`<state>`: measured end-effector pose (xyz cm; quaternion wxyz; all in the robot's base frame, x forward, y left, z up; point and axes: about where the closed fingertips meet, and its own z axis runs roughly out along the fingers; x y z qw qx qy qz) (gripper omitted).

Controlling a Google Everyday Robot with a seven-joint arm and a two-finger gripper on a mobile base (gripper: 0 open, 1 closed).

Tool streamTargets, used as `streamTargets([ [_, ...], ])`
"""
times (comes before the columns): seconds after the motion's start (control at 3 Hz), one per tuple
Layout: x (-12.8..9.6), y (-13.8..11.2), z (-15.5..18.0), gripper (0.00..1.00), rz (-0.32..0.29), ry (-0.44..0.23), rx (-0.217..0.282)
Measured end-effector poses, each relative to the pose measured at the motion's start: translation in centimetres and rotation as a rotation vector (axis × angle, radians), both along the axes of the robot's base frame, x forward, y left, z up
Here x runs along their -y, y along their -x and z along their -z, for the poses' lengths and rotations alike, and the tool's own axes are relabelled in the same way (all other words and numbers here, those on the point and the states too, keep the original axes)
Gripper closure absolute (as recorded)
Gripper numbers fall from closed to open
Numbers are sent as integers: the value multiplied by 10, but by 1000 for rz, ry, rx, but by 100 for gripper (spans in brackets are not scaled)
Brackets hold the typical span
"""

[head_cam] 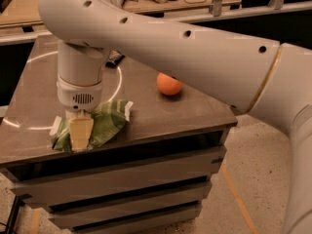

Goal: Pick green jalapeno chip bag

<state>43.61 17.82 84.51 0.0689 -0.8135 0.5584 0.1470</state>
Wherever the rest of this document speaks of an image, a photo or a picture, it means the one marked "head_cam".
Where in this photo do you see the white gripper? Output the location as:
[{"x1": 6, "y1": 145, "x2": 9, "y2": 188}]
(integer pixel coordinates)
[{"x1": 57, "y1": 77, "x2": 102, "y2": 151}]

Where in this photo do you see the green jalapeno chip bag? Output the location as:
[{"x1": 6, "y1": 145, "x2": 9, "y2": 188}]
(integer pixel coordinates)
[{"x1": 50, "y1": 99, "x2": 133, "y2": 152}]

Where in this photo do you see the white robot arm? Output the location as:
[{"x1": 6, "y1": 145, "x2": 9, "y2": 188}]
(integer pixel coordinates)
[{"x1": 39, "y1": 0, "x2": 312, "y2": 234}]

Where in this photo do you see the dark chocolate bar wrapper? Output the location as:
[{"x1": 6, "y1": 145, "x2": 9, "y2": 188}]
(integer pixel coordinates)
[{"x1": 105, "y1": 51, "x2": 125, "y2": 68}]

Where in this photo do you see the grey drawer cabinet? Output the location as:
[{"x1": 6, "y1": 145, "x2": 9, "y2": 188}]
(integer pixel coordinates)
[{"x1": 0, "y1": 36, "x2": 237, "y2": 234}]

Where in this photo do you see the orange ball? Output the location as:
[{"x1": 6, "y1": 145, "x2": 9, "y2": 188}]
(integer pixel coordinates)
[{"x1": 156, "y1": 73, "x2": 182, "y2": 96}]

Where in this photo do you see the grey metal railing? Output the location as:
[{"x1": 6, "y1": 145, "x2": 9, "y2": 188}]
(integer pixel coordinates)
[{"x1": 0, "y1": 0, "x2": 312, "y2": 47}]

